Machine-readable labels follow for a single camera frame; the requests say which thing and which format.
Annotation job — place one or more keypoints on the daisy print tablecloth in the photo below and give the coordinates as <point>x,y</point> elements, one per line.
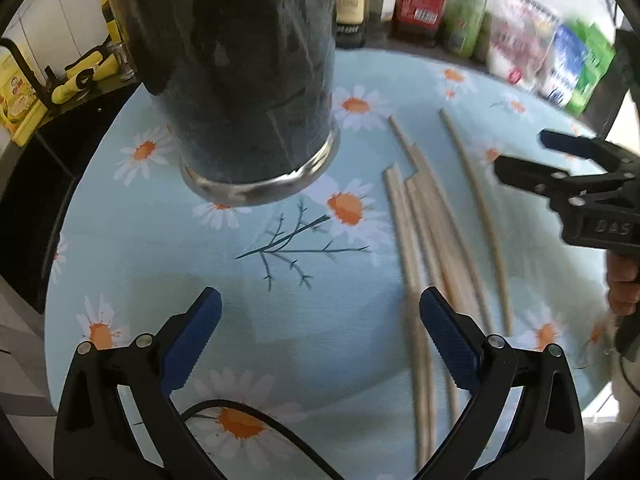
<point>300,285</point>

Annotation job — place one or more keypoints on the pink white plastic bag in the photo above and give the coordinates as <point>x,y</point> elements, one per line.
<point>520,40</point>

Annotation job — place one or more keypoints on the green packet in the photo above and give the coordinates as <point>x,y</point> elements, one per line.
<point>592,70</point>

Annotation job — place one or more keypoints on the small metal container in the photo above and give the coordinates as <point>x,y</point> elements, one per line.
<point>125,62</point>

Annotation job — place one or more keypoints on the blue white packet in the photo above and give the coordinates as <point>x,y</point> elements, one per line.
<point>562,67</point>

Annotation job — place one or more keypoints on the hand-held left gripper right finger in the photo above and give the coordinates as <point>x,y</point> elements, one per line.
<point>450,340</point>

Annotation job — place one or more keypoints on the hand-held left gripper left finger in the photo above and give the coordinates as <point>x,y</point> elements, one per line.
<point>195,340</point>

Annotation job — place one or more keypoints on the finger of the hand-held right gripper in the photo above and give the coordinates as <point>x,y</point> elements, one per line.
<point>567,142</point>
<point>530,170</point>

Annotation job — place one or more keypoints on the bunch of wooden chopsticks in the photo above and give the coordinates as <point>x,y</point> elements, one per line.
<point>410,260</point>

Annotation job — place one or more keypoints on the green plastic bottle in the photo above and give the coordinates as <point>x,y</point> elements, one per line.
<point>465,15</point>

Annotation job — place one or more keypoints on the person's right hand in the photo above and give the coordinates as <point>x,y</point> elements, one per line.
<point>624,285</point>

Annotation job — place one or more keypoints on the black faucet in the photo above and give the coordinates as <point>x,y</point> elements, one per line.
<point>27,72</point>

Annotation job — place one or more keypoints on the dark cylindrical utensil holder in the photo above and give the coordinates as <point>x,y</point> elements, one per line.
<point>250,85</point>

